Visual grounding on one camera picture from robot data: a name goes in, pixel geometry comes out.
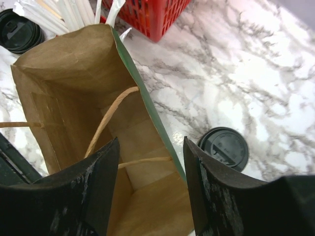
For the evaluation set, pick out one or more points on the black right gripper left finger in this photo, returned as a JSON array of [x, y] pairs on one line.
[[73, 202]]

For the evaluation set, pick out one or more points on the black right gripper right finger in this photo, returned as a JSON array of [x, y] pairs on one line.
[[225, 202]]

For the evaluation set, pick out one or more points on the black plastic cup lid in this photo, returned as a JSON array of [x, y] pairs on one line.
[[227, 146]]

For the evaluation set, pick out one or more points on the brown paper bag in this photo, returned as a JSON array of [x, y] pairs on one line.
[[81, 90]]

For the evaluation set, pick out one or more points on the stack of black cup lids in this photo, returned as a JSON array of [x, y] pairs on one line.
[[19, 34]]

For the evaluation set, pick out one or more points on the red straw holder cup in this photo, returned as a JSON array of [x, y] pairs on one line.
[[102, 19]]

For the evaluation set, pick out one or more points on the white wrapped straws bundle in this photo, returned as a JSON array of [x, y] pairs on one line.
[[60, 16]]

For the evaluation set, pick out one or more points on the red plastic shopping basket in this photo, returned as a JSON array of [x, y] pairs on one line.
[[152, 17]]

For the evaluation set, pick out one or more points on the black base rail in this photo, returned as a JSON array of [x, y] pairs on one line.
[[14, 168]]

